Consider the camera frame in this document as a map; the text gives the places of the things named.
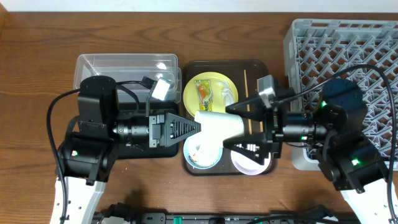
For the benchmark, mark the yellow plate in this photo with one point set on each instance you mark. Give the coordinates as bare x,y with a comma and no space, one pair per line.
190,97

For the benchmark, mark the grey dishwasher rack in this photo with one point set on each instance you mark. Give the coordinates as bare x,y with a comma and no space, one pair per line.
315,49

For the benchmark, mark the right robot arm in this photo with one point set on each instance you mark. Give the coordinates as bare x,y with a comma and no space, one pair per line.
346,157

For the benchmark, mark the white cup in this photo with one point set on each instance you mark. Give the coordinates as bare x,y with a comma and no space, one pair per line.
217,127

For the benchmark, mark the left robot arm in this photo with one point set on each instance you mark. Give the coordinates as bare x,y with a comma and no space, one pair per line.
112,124

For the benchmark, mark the blue bowl with rice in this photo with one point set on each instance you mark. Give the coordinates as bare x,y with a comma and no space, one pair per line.
199,154

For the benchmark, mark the white lilac bowl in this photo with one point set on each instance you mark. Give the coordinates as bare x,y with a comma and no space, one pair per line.
247,166

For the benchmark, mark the wooden chopstick left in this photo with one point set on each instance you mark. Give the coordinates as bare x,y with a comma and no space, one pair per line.
246,87

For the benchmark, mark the dark brown serving tray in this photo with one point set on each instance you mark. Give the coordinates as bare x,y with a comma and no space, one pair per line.
233,69

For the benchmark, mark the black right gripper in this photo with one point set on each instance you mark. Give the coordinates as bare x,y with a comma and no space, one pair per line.
273,129

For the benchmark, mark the black equipment rail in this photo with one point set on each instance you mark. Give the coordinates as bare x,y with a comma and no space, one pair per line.
121,213

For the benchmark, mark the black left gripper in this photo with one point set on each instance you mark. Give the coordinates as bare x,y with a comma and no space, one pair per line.
156,130

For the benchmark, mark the green orange snack wrapper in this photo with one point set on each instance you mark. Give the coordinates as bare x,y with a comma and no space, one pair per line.
205,94

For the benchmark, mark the black plastic bin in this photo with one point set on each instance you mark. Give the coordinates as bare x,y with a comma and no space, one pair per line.
133,134

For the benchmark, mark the white napkin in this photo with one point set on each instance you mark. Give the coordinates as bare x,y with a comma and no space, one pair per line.
226,93

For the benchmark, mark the clear plastic bin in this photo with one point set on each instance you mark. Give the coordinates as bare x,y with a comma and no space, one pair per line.
132,67

